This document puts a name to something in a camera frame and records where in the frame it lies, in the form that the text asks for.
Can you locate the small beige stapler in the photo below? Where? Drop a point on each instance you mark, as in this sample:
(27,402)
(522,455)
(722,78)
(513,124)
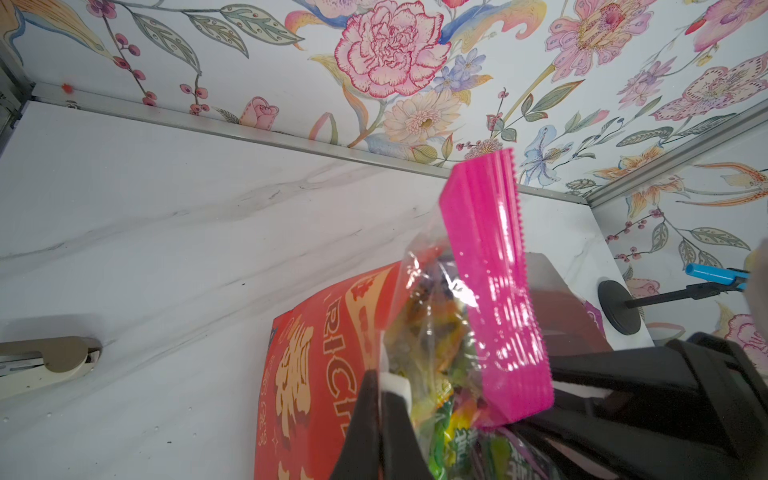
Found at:
(34,364)

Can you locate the red white paper bag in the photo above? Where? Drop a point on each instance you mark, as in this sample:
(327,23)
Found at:
(321,349)

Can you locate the blue microphone on stand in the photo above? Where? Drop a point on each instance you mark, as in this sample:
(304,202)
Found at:
(621,309)

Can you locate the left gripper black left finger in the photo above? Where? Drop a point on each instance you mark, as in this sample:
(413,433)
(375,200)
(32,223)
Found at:
(360,455)

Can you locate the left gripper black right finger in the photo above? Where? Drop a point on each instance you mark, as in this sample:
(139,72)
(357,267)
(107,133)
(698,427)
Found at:
(401,456)

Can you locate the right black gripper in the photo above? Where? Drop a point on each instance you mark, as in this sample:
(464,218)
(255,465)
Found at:
(694,409)

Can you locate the large pink candy bag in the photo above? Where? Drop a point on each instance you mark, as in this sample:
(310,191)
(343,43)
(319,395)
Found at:
(462,308)

